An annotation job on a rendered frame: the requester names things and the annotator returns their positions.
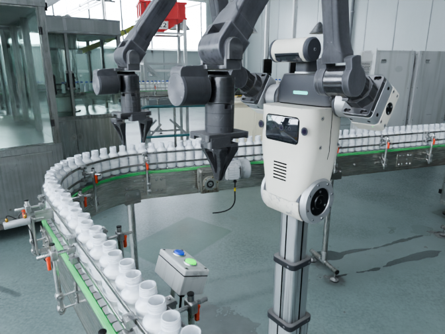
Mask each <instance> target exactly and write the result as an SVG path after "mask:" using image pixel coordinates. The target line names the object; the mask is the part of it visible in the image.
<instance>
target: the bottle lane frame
mask: <svg viewBox="0 0 445 334"><path fill-rule="evenodd" d="M44 230H45V231H46V234H47V236H48V238H49V243H55V247H56V250H57V251H60V250H63V249H64V248H63V246H62V245H61V244H60V242H59V240H58V238H57V237H56V235H55V234H54V232H53V231H52V230H51V227H50V226H49V224H47V223H44ZM68 259H69V256H68V255H67V253H64V254H59V255H58V260H57V261H58V270H59V275H60V283H61V285H62V287H63V289H64V290H65V292H66V293H68V292H72V291H73V290H74V286H73V283H74V281H75V282H76V286H77V291H76V292H74V293H72V294H70V295H68V298H69V300H70V302H71V304H73V303H75V293H76V294H77V296H78V301H79V303H78V304H76V305H74V306H73V308H74V309H75V312H76V313H77V316H78V317H79V320H80V321H81V324H82V325H83V328H84V329H85V331H86V333H87V334H98V331H99V330H100V329H103V328H105V329H106V330H107V334H118V333H119V332H120V331H119V332H116V331H115V329H114V327H113V323H111V322H110V321H109V320H108V318H107V316H108V315H105V313H104V312H103V310H102V308H103V307H100V305H99V304H98V302H97V301H98V300H96V299H95V298H94V296H93V294H94V293H91V291H90V289H89V287H87V285H86V283H85V281H84V280H83V278H82V277H81V275H80V274H79V272H78V270H77V269H76V267H75V265H74V264H71V262H70V261H69V260H68Z"/></svg>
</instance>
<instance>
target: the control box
mask: <svg viewBox="0 0 445 334"><path fill-rule="evenodd" d="M174 250H176V249H160V254H159V257H158V261H157V263H156V268H155V273H156V274H157V275H158V276H159V277H160V278H162V279H163V280H164V281H165V282H166V283H167V284H168V285H169V286H170V287H171V288H172V289H171V294H170V295H171V296H172V297H173V298H174V299H175V293H177V294H178V296H179V308H181V304H182V298H183V297H185V295H187V293H188V292H189V291H193V292H194V294H202V293H203V290H204V287H205V284H206V281H207V275H208V274H209V269H208V268H206V267H205V266H203V265H202V264H201V263H200V262H199V261H197V260H196V259H194V258H193V257H192V256H191V255H190V254H188V253H187V252H185V251H184V250H183V249H179V250H182V251H184V252H185V254H184V255H178V254H176V253H174ZM186 258H192V259H193V260H195V261H196V264H188V263H186V261H185V259H186Z"/></svg>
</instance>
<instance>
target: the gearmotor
mask: <svg viewBox="0 0 445 334"><path fill-rule="evenodd" d="M251 173H252V167H251V164H250V161H249V160H248V159H246V158H245V159H236V160H235V159H232V161H231V162H230V164H229V165H228V168H227V170H226V172H225V174H224V177H223V179H222V180H220V181H218V180H216V179H215V177H214V175H213V171H212V169H211V167H210V166H208V167H200V168H197V189H198V192H199V193H200V194H206V193H212V192H219V182H221V181H226V180H233V182H234V203H233V205H232V206H231V207H230V208H229V209H231V208H232V207H233V206H234V204H235V201H236V180H238V179H244V178H249V177H250V176H251ZM229 209H227V210H224V211H219V212H213V213H222V212H225V211H228V210H229Z"/></svg>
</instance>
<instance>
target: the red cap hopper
mask: <svg viewBox="0 0 445 334"><path fill-rule="evenodd" d="M150 2H151V0H138V2H137V4H136V5H135V8H136V13H137V20H139V18H140V17H141V16H142V14H143V12H144V11H145V10H146V8H147V6H148V5H149V4H150ZM186 5H187V2H176V3H175V5H174V6H173V8H172V9H171V11H170V13H169V14H168V16H167V17H166V19H165V20H164V22H163V23H162V25H161V26H160V28H159V29H158V31H157V33H156V34H155V35H154V36H155V37H177V63H156V62H147V61H146V55H145V56H144V57H143V59H142V61H141V63H140V77H141V83H142V81H144V83H146V81H148V74H147V71H148V72H149V73H150V74H152V75H153V76H155V75H156V76H157V77H159V75H158V74H157V73H156V72H155V71H154V70H153V69H152V68H151V67H150V66H149V65H176V66H181V65H183V66H187V18H186V12H185V6H186ZM180 23H183V32H180ZM176 25H177V32H166V31H167V30H169V29H170V28H172V27H174V26H176ZM163 34H176V35H163ZM181 36H183V57H184V63H181V42H180V37H181ZM147 67H148V68H149V69H150V70H151V71H152V72H153V73H154V74H155V75H154V74H153V73H152V72H151V71H150V70H149V69H148V68H147ZM145 105H149V101H147V100H146V99H142V106H145ZM179 124H180V126H179V125H178V124H177V123H176V127H177V128H178V129H176V131H180V134H189V108H188V107H186V108H185V126H186V131H185V130H184V129H183V108H182V107H180V108H179ZM161 126H162V124H161V123H160V124H159V125H158V126H157V128H156V129H155V130H149V131H148V134H147V136H156V135H153V134H154V133H155V132H165V131H174V130H173V129H163V130H158V129H159V128H160V127H161ZM149 142H151V139H146V140H145V143H144V144H148V143H149Z"/></svg>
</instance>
